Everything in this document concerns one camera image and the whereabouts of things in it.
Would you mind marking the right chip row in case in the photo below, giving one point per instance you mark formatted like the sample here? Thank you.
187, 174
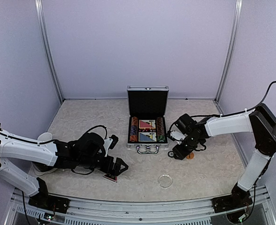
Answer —
160, 126

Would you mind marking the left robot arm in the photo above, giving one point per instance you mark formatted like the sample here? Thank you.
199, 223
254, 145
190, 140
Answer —
90, 151

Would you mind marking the left rear aluminium post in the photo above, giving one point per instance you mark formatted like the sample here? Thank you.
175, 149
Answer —
46, 45

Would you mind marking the chip row in case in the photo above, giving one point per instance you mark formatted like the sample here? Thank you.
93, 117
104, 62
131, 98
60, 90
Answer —
160, 126
134, 129

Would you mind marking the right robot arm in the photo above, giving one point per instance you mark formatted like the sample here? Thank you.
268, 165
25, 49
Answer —
258, 120

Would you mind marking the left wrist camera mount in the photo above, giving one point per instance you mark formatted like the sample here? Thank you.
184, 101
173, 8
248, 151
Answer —
109, 143

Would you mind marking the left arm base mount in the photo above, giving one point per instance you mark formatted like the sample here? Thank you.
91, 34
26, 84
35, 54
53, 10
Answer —
49, 202

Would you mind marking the aluminium post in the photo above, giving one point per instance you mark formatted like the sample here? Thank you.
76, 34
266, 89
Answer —
46, 45
230, 50

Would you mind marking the aluminium poker case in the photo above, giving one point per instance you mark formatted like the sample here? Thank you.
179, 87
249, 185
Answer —
147, 131

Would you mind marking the single green poker chip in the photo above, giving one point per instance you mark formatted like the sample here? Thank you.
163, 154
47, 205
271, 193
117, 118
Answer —
171, 154

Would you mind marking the right rear aluminium post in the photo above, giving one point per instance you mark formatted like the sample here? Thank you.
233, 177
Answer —
230, 50

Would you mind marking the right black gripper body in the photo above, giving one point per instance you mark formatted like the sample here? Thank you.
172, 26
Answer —
185, 151

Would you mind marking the front aluminium frame rail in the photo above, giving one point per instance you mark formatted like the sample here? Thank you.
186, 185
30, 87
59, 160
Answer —
99, 212

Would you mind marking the clear round tray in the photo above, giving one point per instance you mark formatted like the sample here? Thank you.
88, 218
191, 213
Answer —
41, 169

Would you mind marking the red triangular dealer button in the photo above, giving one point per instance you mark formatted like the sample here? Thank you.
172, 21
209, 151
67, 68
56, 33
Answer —
110, 177

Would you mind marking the orange big blind button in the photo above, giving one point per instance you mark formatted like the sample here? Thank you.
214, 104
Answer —
190, 156

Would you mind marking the left chip row in case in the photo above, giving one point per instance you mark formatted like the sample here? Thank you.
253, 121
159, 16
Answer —
134, 129

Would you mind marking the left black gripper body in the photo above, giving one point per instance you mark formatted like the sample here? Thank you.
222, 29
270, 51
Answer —
106, 168

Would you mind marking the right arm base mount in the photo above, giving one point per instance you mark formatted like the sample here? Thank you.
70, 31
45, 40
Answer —
237, 199

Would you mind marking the green poker chip stack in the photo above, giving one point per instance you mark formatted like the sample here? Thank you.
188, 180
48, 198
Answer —
161, 139

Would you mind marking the blue playing card deck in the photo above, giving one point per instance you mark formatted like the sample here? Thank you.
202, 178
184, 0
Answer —
147, 137

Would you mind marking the red playing card deck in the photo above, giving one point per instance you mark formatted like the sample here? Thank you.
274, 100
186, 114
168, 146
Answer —
147, 124

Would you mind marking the clear round dealer puck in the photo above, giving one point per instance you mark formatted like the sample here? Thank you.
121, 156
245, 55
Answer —
165, 181

